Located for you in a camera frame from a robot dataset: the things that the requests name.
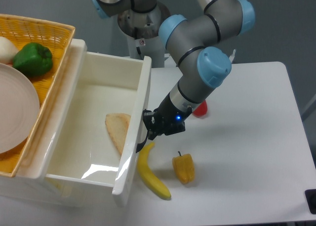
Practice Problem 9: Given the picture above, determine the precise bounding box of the white onion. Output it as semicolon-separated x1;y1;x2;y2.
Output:
0;37;19;64

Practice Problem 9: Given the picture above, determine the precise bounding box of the yellow banana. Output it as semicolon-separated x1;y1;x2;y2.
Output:
136;142;171;200

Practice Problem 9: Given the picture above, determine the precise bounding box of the black object at table edge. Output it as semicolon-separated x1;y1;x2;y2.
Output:
305;189;316;215

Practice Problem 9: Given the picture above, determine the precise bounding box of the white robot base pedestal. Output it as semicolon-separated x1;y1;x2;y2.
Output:
118;2;170;68

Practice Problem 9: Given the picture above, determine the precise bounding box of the white metal table bracket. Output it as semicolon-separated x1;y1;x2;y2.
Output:
229;49;236;63

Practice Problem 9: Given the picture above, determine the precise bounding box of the red bell pepper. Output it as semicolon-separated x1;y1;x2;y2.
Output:
193;100;208;117

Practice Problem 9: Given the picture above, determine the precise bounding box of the green bell pepper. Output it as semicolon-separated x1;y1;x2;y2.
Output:
13;43;53;77

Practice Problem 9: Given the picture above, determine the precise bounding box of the pink round plate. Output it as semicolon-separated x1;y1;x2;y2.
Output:
0;64;40;153

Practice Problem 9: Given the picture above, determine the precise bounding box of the bread slice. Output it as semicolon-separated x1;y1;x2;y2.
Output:
105;113;131;155

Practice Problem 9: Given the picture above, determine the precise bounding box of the yellow woven basket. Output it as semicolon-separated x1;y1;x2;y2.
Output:
0;14;75;178

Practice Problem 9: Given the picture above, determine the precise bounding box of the yellow bell pepper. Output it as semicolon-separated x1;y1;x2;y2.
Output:
172;151;195;184

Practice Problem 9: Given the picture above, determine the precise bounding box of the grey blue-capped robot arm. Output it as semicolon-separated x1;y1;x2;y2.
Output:
92;0;255;140

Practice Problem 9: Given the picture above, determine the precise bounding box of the white drawer cabinet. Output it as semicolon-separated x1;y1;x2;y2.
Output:
0;39;87;206

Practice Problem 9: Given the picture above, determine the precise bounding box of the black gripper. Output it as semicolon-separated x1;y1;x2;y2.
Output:
142;92;193;140

